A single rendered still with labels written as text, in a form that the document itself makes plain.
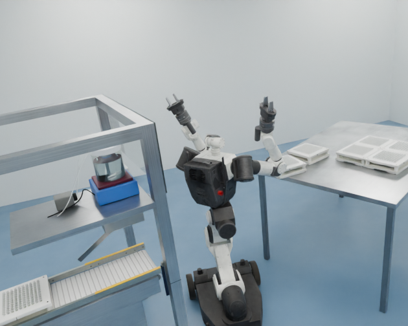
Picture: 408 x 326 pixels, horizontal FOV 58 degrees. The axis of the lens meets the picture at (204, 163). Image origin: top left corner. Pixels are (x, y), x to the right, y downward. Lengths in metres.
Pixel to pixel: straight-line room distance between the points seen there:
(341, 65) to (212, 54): 2.21
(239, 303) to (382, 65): 5.31
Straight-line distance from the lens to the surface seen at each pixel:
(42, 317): 1.97
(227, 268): 2.81
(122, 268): 2.13
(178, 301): 2.09
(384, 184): 2.81
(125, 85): 5.28
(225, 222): 2.29
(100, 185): 1.81
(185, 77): 5.41
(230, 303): 2.59
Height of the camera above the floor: 2.10
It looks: 22 degrees down
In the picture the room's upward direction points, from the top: 7 degrees counter-clockwise
